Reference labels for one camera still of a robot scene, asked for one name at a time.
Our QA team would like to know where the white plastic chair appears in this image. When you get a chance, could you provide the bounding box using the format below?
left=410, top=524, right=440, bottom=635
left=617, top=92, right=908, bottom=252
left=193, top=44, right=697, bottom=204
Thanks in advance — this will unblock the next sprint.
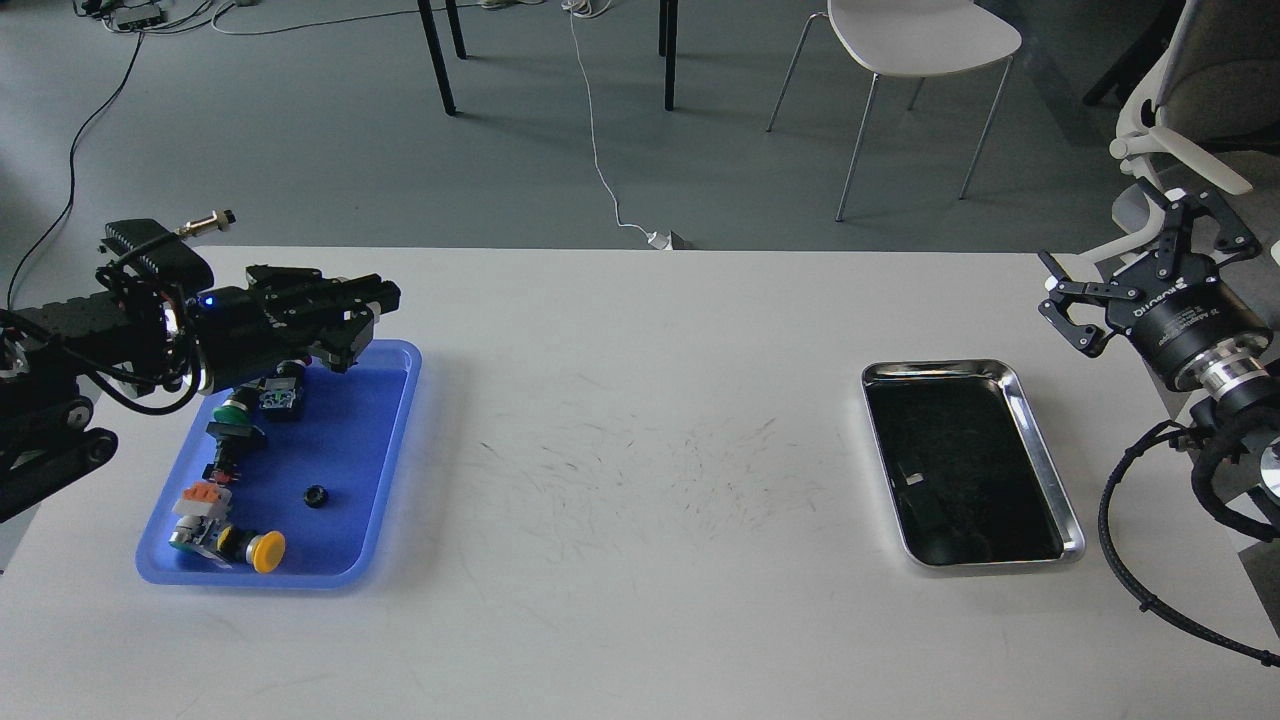
left=769, top=1, right=1023, bottom=222

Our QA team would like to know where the yellow push button switch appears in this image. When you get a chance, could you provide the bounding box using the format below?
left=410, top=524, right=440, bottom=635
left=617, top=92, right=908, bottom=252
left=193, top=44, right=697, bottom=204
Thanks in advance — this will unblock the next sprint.
left=214, top=525, right=287, bottom=574

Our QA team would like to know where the black table leg right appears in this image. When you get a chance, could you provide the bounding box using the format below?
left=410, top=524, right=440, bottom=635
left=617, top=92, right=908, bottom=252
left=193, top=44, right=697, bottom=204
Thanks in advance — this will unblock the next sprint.
left=657, top=0, right=678, bottom=111

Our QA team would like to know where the white power cable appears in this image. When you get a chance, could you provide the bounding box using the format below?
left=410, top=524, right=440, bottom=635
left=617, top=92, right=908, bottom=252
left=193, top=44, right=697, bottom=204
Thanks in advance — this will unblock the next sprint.
left=562, top=0, right=692, bottom=251

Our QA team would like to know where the blue plastic tray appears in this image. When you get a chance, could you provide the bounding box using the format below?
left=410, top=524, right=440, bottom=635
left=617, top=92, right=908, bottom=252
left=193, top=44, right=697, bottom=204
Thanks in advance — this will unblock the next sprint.
left=134, top=340, right=422, bottom=589

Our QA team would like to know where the black table leg left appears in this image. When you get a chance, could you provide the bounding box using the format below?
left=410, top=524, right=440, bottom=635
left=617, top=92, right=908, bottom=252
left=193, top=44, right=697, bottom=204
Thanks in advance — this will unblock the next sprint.
left=416, top=0, right=468, bottom=117

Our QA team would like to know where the grey white office chair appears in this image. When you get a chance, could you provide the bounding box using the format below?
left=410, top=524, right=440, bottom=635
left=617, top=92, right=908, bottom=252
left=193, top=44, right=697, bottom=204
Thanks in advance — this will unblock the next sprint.
left=1108, top=1, right=1279, bottom=328

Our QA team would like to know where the green push button switch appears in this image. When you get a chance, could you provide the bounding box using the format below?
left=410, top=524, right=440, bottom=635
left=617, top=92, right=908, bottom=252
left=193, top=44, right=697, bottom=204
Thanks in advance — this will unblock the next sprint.
left=202, top=386, right=268, bottom=486

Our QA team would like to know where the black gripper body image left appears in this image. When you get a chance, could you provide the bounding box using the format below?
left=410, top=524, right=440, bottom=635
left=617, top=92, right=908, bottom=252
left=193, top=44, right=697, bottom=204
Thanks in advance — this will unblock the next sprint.
left=186, top=287, right=307, bottom=393

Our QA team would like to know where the black braided cable right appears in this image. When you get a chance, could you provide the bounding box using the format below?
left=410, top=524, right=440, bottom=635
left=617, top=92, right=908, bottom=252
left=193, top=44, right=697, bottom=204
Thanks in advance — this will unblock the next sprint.
left=1098, top=420, right=1280, bottom=669

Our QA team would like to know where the black table leg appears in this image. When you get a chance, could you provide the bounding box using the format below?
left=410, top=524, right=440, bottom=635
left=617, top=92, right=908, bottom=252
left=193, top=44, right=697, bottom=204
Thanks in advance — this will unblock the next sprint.
left=416, top=0, right=468, bottom=117
left=657, top=0, right=678, bottom=111

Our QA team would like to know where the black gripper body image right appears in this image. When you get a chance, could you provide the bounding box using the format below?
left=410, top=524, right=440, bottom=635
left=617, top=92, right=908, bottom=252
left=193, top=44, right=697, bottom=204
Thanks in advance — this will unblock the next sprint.
left=1106, top=263, right=1274, bottom=392

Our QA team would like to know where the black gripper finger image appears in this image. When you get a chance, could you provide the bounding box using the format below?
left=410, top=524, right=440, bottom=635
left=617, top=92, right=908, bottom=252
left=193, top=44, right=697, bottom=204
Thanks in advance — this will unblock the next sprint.
left=246, top=265, right=401, bottom=311
left=300, top=307, right=381, bottom=373
left=1144, top=187, right=1262, bottom=281
left=1038, top=251, right=1143, bottom=357

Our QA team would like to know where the orange white switch module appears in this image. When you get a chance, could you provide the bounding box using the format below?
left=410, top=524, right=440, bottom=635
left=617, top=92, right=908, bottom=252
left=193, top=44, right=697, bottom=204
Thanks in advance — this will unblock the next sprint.
left=169, top=480, right=232, bottom=559

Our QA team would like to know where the silver metal tray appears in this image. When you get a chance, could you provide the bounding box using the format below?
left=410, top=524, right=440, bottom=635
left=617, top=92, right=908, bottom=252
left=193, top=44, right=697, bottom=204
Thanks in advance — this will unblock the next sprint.
left=860, top=359, right=1085, bottom=571

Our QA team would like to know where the small black gear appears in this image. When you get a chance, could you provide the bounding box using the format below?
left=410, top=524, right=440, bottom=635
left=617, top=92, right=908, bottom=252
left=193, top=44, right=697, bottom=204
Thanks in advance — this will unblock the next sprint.
left=302, top=484, right=330, bottom=509

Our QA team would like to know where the red push button switch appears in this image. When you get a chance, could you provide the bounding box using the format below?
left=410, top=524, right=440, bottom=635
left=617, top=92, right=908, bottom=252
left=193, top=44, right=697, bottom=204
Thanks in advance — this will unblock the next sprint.
left=250, top=360, right=307, bottom=421

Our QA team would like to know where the black floor cable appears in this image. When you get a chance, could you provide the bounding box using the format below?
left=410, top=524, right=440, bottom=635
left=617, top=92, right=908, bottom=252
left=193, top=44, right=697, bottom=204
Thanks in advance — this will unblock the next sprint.
left=0, top=0, right=241, bottom=311

